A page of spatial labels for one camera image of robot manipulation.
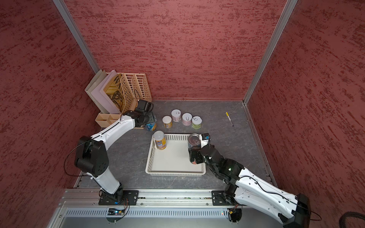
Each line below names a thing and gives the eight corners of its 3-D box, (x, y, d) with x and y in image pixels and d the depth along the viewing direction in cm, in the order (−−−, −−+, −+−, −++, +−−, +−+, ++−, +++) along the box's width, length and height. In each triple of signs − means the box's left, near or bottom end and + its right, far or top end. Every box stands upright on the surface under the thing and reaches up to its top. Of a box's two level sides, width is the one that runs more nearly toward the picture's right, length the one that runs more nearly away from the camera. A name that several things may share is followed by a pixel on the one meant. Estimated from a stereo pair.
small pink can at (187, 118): (182, 126, 107) (182, 121, 102) (182, 118, 112) (182, 112, 107) (192, 126, 107) (192, 121, 102) (191, 118, 112) (192, 112, 107)
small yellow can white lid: (162, 128, 104) (161, 122, 99) (163, 121, 109) (162, 115, 103) (171, 128, 104) (170, 123, 99) (172, 121, 109) (171, 115, 103)
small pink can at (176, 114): (171, 121, 109) (170, 117, 105) (172, 113, 114) (171, 108, 110) (181, 121, 109) (181, 117, 105) (181, 113, 115) (181, 109, 110)
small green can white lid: (191, 129, 105) (192, 124, 100) (191, 120, 110) (191, 115, 105) (201, 129, 105) (202, 124, 100) (201, 120, 110) (201, 115, 105)
